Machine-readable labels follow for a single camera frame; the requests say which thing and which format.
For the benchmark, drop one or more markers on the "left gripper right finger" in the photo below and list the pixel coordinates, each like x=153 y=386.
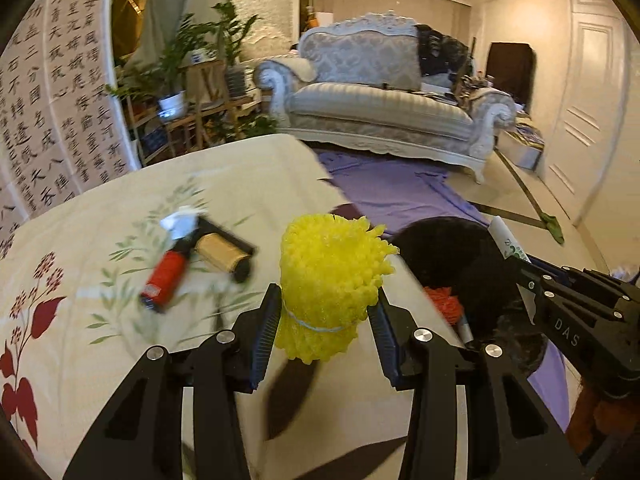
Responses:
x=474 y=415

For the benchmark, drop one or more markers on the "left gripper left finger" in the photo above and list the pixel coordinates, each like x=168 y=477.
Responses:
x=138 y=434

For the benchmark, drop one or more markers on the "white green tube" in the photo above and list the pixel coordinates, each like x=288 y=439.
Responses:
x=510 y=249

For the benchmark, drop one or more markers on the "red label black bottle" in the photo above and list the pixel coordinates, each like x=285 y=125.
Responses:
x=167 y=275

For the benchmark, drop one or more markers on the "gold label black bottle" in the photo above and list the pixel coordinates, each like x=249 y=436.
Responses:
x=223 y=250

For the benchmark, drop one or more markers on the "yellow foam net bundle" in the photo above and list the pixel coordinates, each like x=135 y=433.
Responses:
x=331 y=270

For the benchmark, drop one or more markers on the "black lined trash bin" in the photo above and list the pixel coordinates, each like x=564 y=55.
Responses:
x=459 y=256

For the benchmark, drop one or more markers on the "green mop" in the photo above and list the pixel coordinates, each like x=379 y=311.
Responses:
x=549 y=222

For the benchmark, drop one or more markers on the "red orange foam net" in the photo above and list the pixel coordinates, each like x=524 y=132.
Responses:
x=448 y=305

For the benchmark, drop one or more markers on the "storage box of items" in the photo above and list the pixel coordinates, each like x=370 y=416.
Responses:
x=522 y=143

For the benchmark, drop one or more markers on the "floral cream tablecloth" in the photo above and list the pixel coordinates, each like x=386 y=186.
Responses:
x=205 y=317

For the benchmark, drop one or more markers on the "white panel door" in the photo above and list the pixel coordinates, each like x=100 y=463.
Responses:
x=592 y=106

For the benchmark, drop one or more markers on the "small crumpled paper ball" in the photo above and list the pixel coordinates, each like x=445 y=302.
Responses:
x=182 y=222

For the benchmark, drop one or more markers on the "purple floor cloth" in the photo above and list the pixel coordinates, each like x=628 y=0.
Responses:
x=398 y=192

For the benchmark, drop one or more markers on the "dark brown covered cabinet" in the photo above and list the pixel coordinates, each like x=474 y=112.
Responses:
x=512 y=68

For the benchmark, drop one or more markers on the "black jacket on sofa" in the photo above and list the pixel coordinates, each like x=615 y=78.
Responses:
x=439 y=53

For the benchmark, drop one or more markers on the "calligraphy screen panel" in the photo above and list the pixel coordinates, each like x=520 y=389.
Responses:
x=62 y=133

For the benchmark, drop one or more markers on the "wooden plant stand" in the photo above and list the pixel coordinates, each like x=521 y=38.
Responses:
x=212 y=117

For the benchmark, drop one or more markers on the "beige window curtain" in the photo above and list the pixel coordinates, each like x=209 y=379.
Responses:
x=446 y=16

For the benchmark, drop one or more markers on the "ornate white grey sofa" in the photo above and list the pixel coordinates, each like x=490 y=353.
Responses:
x=357 y=84

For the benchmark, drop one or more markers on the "white potted plant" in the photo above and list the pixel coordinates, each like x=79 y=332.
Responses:
x=162 y=79

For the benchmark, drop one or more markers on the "tall green plant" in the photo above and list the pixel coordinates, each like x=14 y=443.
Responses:
x=231 y=31

